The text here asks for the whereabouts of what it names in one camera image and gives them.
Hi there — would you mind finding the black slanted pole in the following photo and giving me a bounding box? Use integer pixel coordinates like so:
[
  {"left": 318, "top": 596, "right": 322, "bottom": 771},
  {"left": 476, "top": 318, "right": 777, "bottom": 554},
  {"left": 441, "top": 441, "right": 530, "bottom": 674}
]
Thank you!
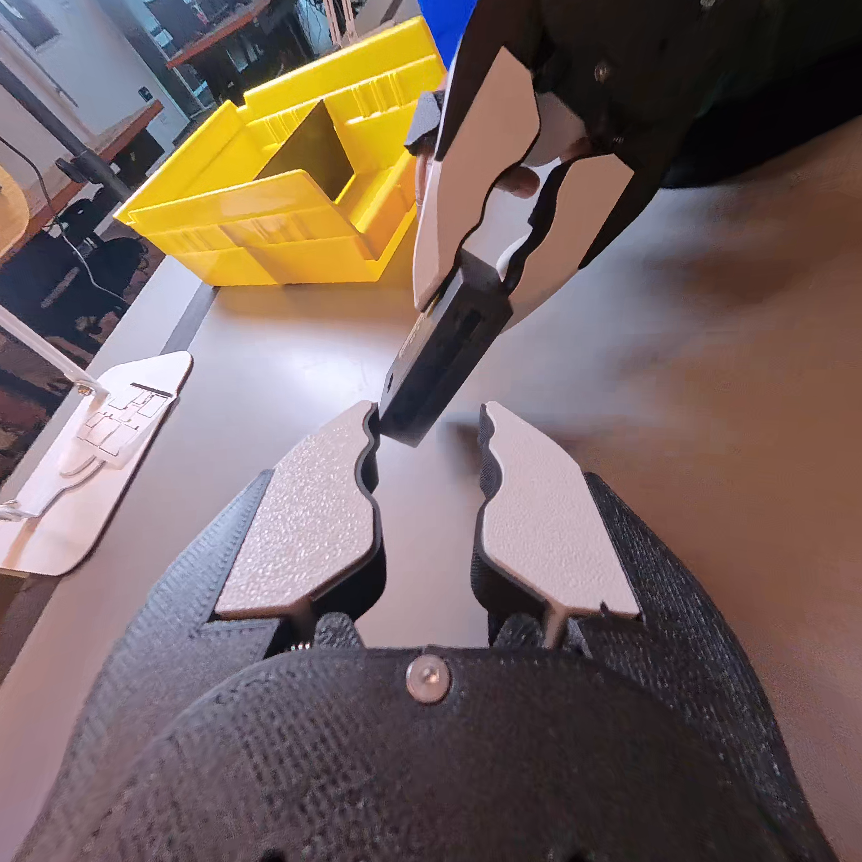
[{"left": 0, "top": 61, "right": 129, "bottom": 203}]

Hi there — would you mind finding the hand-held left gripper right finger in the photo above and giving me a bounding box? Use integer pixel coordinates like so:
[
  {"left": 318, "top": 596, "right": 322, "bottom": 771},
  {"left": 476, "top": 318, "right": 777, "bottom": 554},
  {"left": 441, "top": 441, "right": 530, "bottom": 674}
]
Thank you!
[{"left": 473, "top": 400, "right": 642, "bottom": 649}]

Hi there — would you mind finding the person's right hand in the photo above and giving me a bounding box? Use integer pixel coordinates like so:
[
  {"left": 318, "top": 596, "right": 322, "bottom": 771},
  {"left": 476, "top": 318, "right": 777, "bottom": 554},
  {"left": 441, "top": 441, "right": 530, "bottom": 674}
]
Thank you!
[{"left": 495, "top": 165, "right": 543, "bottom": 199}]

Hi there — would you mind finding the yellow plastic bin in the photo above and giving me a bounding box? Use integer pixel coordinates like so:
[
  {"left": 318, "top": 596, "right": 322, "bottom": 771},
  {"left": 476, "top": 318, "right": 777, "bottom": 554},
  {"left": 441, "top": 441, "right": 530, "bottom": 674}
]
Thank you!
[{"left": 113, "top": 17, "right": 449, "bottom": 287}]

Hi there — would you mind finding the orange-edged workbench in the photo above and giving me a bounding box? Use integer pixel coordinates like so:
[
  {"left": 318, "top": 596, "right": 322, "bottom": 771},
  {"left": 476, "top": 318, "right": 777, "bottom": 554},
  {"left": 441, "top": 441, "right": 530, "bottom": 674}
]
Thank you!
[{"left": 40, "top": 0, "right": 270, "bottom": 203}]

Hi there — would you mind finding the black office chair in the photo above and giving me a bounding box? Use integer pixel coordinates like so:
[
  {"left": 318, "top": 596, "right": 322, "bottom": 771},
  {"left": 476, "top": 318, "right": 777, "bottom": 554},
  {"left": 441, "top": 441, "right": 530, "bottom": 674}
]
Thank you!
[{"left": 0, "top": 198, "right": 149, "bottom": 331}]

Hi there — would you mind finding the black adapter box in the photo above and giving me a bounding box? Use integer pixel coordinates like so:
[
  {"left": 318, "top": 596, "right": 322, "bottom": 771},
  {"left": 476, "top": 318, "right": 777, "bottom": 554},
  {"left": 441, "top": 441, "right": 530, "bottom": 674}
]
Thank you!
[{"left": 377, "top": 259, "right": 516, "bottom": 449}]

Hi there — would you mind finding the round wooden table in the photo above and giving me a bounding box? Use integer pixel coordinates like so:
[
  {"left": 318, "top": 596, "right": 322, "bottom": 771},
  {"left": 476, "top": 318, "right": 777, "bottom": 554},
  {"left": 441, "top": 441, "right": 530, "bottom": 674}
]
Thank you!
[{"left": 0, "top": 165, "right": 31, "bottom": 260}]

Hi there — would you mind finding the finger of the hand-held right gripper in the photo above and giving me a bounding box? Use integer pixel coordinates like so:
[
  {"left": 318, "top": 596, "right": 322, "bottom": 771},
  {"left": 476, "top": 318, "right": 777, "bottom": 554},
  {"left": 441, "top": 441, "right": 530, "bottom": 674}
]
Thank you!
[
  {"left": 500, "top": 159, "right": 637, "bottom": 331},
  {"left": 411, "top": 44, "right": 595, "bottom": 312}
]

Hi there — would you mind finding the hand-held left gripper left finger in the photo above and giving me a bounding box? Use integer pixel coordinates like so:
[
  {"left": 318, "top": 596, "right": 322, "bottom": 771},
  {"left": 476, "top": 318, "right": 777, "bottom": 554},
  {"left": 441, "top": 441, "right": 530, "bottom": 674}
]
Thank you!
[{"left": 213, "top": 400, "right": 388, "bottom": 630}]

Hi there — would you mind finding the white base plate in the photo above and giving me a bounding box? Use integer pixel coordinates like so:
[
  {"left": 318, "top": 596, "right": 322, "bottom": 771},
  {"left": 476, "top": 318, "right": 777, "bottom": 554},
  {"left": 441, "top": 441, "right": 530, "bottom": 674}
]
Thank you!
[{"left": 0, "top": 350, "right": 195, "bottom": 576}]

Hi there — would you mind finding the blue object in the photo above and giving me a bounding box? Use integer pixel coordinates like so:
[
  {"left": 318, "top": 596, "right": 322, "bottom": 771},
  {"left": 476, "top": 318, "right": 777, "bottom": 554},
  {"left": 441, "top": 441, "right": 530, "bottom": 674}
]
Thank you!
[{"left": 418, "top": 0, "right": 479, "bottom": 68}]

